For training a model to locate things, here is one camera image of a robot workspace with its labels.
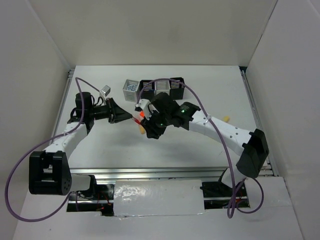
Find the aluminium rail frame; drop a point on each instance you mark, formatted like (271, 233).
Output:
(119, 152)

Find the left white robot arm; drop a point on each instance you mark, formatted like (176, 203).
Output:
(49, 170)

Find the black slotted container right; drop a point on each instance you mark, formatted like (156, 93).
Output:
(176, 89)

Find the red gel pen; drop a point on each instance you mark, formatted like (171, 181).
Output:
(136, 121)

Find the silver slotted container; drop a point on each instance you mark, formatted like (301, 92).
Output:
(162, 86)
(128, 95)

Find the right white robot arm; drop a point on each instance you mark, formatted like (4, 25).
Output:
(251, 146)

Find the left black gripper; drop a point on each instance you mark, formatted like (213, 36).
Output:
(115, 113)

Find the silver slotted container right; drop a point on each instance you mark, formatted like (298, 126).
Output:
(162, 86)

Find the silver slotted container left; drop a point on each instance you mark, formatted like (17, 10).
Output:
(128, 95)

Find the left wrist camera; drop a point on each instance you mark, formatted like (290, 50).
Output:
(105, 91)

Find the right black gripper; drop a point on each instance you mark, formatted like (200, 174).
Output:
(151, 130)

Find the orange pastel highlighter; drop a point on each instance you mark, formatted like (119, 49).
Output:
(142, 130)

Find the silver foil sheet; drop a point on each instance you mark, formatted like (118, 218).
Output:
(158, 198)

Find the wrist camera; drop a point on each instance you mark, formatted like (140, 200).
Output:
(145, 106)
(105, 91)

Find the blue patterned tape roll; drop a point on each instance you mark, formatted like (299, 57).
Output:
(131, 87)

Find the pale yellow highlighter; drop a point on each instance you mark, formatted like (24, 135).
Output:
(226, 119)

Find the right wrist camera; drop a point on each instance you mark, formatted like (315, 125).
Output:
(145, 106)

